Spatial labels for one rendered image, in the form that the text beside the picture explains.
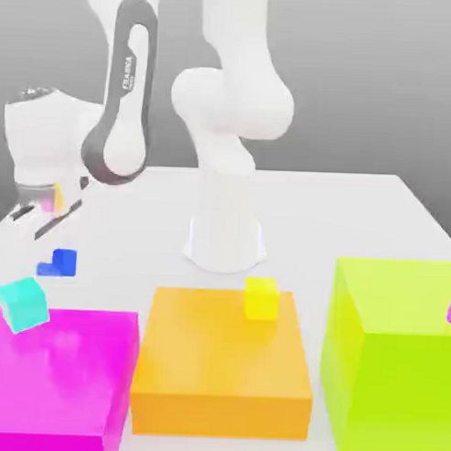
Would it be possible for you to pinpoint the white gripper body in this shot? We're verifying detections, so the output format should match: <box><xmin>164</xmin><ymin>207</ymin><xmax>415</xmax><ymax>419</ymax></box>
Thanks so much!
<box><xmin>21</xmin><ymin>196</ymin><xmax>84</xmax><ymax>255</ymax></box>

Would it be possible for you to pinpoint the small blue cube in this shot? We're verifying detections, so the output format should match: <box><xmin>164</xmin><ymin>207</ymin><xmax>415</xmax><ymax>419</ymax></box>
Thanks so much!
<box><xmin>36</xmin><ymin>246</ymin><xmax>79</xmax><ymax>279</ymax></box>

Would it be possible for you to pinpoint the small cyan cube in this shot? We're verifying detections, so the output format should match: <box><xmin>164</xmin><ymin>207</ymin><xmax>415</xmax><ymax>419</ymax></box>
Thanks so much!
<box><xmin>0</xmin><ymin>275</ymin><xmax>52</xmax><ymax>337</ymax></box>

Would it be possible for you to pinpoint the small yellow cube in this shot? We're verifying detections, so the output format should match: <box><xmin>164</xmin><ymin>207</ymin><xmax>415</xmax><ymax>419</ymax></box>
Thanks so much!
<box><xmin>243</xmin><ymin>275</ymin><xmax>283</xmax><ymax>322</ymax></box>

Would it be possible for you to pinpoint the large magenta box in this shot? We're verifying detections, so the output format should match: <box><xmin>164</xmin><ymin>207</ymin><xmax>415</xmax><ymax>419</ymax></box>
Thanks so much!
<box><xmin>0</xmin><ymin>306</ymin><xmax>142</xmax><ymax>451</ymax></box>

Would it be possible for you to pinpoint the large orange box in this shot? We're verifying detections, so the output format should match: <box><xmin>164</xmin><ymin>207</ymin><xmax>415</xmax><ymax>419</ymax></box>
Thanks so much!
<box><xmin>127</xmin><ymin>285</ymin><xmax>317</xmax><ymax>443</ymax></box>

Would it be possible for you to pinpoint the large lime box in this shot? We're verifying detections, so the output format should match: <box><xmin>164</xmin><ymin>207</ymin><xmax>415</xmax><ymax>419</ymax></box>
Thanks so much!
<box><xmin>316</xmin><ymin>255</ymin><xmax>451</xmax><ymax>451</ymax></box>

